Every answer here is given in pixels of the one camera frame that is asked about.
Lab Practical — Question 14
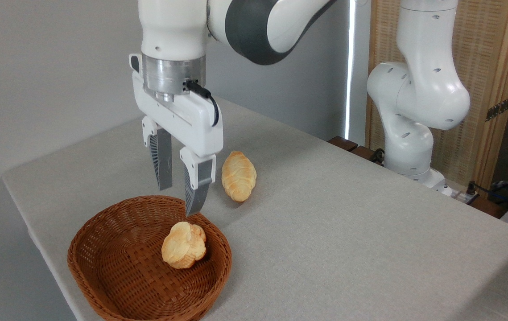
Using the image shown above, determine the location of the grey tablecloth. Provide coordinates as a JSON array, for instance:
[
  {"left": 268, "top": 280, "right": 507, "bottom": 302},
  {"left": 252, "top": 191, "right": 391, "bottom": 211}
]
[{"left": 2, "top": 98, "right": 508, "bottom": 321}]

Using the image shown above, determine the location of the short round bread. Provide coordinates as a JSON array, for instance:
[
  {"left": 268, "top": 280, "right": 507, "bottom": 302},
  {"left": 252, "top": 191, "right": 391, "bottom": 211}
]
[{"left": 161, "top": 222, "right": 207, "bottom": 269}]

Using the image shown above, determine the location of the black cable bundle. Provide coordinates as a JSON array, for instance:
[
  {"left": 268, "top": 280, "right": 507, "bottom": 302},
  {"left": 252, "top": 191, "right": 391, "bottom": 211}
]
[{"left": 466, "top": 178, "right": 508, "bottom": 210}]

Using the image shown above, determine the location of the brown wicker basket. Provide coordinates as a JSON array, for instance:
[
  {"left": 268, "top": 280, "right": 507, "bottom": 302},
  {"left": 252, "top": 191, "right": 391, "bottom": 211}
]
[{"left": 67, "top": 195, "right": 232, "bottom": 321}]

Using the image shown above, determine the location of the metal screen hinge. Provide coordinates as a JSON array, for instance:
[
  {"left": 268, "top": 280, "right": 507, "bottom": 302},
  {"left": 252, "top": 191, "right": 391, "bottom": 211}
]
[{"left": 486, "top": 96, "right": 508, "bottom": 122}]

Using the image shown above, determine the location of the bamboo folding screen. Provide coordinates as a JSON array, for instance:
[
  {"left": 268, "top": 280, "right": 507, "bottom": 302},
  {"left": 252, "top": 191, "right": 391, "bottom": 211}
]
[{"left": 365, "top": 0, "right": 508, "bottom": 193}]

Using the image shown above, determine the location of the dark wooden plank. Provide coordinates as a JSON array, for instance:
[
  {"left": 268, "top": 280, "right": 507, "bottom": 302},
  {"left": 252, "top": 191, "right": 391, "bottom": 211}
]
[
  {"left": 328, "top": 136, "right": 359, "bottom": 152},
  {"left": 468, "top": 196, "right": 508, "bottom": 219},
  {"left": 351, "top": 145, "right": 377, "bottom": 162}
]

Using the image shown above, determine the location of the long twisted bread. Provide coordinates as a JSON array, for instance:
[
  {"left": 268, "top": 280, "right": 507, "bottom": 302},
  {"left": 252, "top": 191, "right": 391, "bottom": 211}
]
[{"left": 221, "top": 151, "right": 257, "bottom": 202}]

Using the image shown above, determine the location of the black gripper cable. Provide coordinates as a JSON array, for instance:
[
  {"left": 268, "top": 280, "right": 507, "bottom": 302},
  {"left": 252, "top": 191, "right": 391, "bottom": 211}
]
[{"left": 183, "top": 80, "right": 219, "bottom": 127}]

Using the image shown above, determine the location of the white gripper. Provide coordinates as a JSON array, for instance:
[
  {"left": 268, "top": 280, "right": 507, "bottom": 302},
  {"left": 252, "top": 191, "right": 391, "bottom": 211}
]
[{"left": 132, "top": 70, "right": 224, "bottom": 217}]

